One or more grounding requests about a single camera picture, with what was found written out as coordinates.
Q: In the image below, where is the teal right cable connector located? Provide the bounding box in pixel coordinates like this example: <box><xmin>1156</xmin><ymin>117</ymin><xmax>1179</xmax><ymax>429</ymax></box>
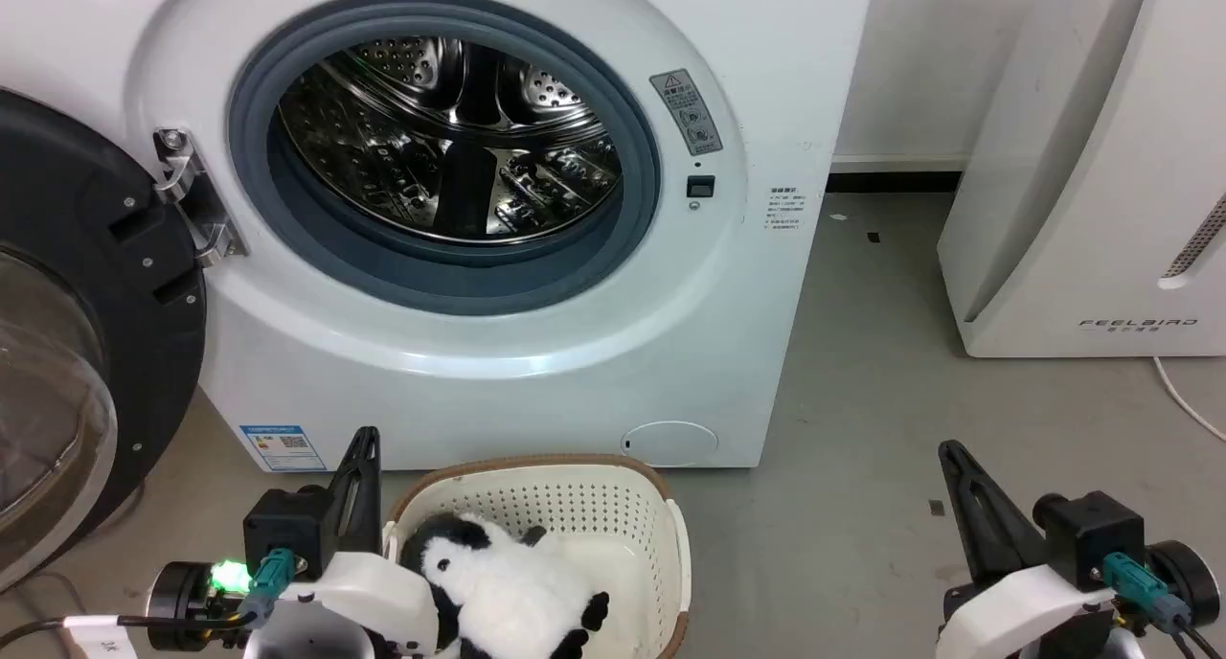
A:
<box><xmin>1101</xmin><ymin>552</ymin><xmax>1191</xmax><ymax>633</ymax></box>

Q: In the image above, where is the teal left cable connector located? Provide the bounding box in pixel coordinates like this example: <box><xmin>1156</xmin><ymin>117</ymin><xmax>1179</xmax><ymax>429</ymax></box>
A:
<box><xmin>238</xmin><ymin>547</ymin><xmax>297</xmax><ymax>628</ymax></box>

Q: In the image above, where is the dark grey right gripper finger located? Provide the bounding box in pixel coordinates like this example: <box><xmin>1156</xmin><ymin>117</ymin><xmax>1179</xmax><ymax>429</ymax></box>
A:
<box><xmin>937</xmin><ymin>439</ymin><xmax>1047</xmax><ymax>585</ymax></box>

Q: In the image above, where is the black baseboard strip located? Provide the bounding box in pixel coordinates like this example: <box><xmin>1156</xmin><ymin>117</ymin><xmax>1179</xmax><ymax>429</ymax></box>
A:
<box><xmin>825</xmin><ymin>156</ymin><xmax>969</xmax><ymax>195</ymax></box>

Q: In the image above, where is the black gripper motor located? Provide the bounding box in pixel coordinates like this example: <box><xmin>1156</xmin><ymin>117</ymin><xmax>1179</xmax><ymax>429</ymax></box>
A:
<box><xmin>146</xmin><ymin>560</ymin><xmax>217</xmax><ymax>653</ymax></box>
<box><xmin>1147</xmin><ymin>540</ymin><xmax>1223</xmax><ymax>629</ymax></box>

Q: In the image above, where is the stainless steel washing machine drum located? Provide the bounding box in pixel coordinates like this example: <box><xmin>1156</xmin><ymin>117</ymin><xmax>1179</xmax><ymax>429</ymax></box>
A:
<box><xmin>275</xmin><ymin>35</ymin><xmax>624</xmax><ymax>247</ymax></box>

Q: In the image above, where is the small printed text label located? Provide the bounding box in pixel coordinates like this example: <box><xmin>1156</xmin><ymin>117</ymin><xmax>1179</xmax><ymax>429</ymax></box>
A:
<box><xmin>763</xmin><ymin>186</ymin><xmax>808</xmax><ymax>235</ymax></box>

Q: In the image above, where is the metal door hinge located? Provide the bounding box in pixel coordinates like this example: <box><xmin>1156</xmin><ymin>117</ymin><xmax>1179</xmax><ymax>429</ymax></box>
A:
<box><xmin>152</xmin><ymin>127</ymin><xmax>249</xmax><ymax>268</ymax></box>

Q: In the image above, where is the grey warning sticker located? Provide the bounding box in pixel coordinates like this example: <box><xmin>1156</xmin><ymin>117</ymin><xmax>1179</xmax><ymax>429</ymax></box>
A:
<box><xmin>648</xmin><ymin>68</ymin><xmax>725</xmax><ymax>158</ymax></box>

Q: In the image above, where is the panda plush toy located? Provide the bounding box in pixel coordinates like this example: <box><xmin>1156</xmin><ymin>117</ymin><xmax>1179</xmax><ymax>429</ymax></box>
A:
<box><xmin>399</xmin><ymin>511</ymin><xmax>612</xmax><ymax>659</ymax></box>

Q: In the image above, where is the washing machine door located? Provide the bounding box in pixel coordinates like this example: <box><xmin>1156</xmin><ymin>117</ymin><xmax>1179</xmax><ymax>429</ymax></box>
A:
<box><xmin>0</xmin><ymin>88</ymin><xmax>210</xmax><ymax>593</ymax></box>

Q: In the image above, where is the white front-load washing machine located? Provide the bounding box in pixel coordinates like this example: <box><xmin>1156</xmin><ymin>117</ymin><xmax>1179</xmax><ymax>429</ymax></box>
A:
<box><xmin>0</xmin><ymin>0</ymin><xmax>877</xmax><ymax>474</ymax></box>

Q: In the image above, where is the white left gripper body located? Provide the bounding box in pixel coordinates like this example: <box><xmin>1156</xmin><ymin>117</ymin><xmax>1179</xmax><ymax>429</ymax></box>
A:
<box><xmin>276</xmin><ymin>550</ymin><xmax>442</xmax><ymax>658</ymax></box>

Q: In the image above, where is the round white filter cover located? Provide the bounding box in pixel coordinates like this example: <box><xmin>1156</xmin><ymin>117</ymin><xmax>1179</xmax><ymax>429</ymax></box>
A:
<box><xmin>620</xmin><ymin>420</ymin><xmax>720</xmax><ymax>468</ymax></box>

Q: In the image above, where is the white perforated laundry basket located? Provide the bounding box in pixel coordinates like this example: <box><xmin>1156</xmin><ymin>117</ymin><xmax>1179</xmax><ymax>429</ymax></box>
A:
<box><xmin>382</xmin><ymin>453</ymin><xmax>692</xmax><ymax>659</ymax></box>

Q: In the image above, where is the black left gripper motor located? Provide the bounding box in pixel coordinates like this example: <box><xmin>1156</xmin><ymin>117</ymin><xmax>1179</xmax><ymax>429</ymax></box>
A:
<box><xmin>146</xmin><ymin>560</ymin><xmax>217</xmax><ymax>653</ymax></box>

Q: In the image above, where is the white power cable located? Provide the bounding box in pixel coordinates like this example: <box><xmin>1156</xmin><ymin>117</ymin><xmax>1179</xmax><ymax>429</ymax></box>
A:
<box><xmin>1151</xmin><ymin>355</ymin><xmax>1226</xmax><ymax>445</ymax></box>

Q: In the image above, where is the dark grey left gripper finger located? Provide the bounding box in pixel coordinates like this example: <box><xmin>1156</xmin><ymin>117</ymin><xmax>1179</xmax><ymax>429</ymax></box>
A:
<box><xmin>329</xmin><ymin>426</ymin><xmax>383</xmax><ymax>557</ymax></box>

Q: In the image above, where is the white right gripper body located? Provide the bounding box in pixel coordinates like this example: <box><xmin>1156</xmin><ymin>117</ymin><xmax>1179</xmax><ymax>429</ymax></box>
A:
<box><xmin>935</xmin><ymin>561</ymin><xmax>1120</xmax><ymax>659</ymax></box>

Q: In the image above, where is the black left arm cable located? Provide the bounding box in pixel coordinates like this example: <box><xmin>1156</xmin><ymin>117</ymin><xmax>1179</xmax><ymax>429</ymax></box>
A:
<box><xmin>0</xmin><ymin>613</ymin><xmax>261</xmax><ymax>659</ymax></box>

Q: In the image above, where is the teal cable connector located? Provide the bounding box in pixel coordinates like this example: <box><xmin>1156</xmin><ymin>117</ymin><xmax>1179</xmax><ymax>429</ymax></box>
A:
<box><xmin>238</xmin><ymin>547</ymin><xmax>297</xmax><ymax>628</ymax></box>
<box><xmin>1101</xmin><ymin>552</ymin><xmax>1191</xmax><ymax>633</ymax></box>

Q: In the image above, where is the blue energy label sticker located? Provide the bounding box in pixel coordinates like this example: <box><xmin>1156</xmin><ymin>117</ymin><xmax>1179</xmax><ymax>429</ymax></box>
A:
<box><xmin>238</xmin><ymin>424</ymin><xmax>329</xmax><ymax>473</ymax></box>

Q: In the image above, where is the grey rubber door gasket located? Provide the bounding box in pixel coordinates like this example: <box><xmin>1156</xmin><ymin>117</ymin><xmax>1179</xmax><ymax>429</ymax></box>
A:
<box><xmin>226</xmin><ymin>0</ymin><xmax>663</xmax><ymax>318</ymax></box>

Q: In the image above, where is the white air purifier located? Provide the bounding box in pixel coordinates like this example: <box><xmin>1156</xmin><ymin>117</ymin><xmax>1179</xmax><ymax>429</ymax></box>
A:
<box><xmin>936</xmin><ymin>0</ymin><xmax>1226</xmax><ymax>360</ymax></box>

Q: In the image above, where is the black right gripper motor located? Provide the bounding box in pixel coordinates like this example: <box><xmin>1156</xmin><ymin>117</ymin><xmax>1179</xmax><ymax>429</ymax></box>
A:
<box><xmin>1147</xmin><ymin>540</ymin><xmax>1223</xmax><ymax>629</ymax></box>

